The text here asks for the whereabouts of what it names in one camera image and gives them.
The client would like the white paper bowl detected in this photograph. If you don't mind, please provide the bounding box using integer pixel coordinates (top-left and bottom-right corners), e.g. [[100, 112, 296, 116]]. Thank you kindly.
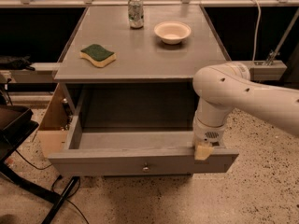
[[154, 21, 192, 45]]

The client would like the grey top drawer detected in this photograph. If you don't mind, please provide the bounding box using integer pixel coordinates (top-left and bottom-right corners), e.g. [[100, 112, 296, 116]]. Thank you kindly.
[[50, 86, 238, 176]]

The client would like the black bag on rail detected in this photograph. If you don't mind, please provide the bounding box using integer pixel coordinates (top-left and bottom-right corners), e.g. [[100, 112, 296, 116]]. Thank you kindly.
[[0, 55, 36, 71]]

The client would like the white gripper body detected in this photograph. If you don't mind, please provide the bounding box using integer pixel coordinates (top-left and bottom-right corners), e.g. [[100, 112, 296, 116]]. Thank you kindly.
[[192, 119, 226, 147]]

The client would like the grey drawer cabinet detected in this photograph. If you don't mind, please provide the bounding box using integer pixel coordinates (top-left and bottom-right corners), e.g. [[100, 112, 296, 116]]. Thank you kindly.
[[53, 5, 235, 177]]

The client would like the metal railing frame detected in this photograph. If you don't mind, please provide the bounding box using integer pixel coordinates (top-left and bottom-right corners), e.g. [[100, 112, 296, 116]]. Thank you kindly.
[[0, 0, 299, 82]]

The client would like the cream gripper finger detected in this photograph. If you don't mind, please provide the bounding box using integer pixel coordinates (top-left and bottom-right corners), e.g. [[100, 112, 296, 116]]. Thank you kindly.
[[194, 142, 214, 161]]

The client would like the green yellow sponge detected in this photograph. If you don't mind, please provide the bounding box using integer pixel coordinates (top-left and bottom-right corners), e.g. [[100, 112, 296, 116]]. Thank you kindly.
[[79, 44, 116, 68]]

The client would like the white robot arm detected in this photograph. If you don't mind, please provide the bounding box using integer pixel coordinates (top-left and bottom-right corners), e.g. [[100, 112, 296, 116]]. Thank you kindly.
[[192, 62, 299, 161]]

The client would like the silver soda can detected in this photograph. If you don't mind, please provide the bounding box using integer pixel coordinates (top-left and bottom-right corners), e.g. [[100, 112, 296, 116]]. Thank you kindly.
[[128, 0, 144, 29]]

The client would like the black chair base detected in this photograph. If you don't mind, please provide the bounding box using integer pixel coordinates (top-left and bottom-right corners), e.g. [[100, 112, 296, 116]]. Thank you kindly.
[[0, 105, 79, 224]]

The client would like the black floor cable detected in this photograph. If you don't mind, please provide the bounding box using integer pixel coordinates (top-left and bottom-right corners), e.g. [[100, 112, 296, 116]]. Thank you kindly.
[[14, 147, 91, 224]]

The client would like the white cable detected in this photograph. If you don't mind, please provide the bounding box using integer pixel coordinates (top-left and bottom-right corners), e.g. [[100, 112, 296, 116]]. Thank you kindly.
[[249, 0, 263, 63]]

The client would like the cardboard box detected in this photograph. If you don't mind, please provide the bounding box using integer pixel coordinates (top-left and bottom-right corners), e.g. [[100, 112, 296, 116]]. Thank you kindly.
[[37, 84, 73, 158]]

